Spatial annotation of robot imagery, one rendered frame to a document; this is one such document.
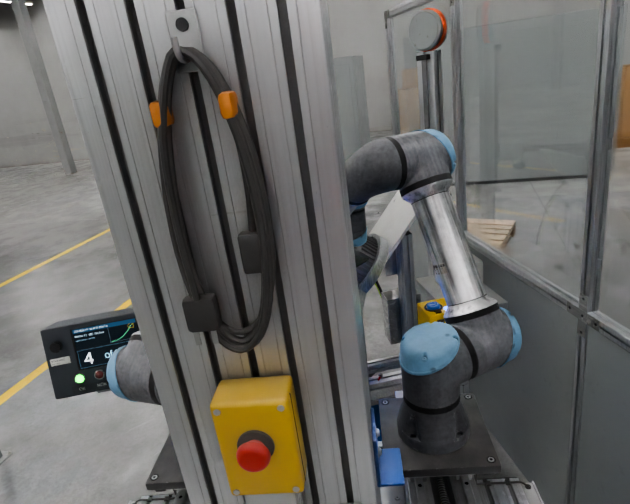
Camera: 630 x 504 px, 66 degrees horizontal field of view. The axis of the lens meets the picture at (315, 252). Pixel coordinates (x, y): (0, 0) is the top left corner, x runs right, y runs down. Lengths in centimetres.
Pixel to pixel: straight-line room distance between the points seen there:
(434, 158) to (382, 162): 12
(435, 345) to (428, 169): 36
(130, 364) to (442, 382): 65
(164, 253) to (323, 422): 27
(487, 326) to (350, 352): 53
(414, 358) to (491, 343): 17
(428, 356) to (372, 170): 39
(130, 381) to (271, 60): 82
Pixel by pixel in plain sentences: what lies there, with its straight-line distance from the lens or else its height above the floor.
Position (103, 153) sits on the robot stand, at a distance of 53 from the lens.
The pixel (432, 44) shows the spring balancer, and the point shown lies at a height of 182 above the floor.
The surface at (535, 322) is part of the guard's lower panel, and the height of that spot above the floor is 83.
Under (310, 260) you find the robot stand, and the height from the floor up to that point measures 160.
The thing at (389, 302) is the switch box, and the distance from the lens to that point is 209.
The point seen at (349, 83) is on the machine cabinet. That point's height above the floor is 152.
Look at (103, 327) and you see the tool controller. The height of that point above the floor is 123.
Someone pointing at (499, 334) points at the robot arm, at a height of 124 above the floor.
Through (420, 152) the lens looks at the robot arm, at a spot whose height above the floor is 160.
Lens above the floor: 178
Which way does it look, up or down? 20 degrees down
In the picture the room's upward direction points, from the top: 8 degrees counter-clockwise
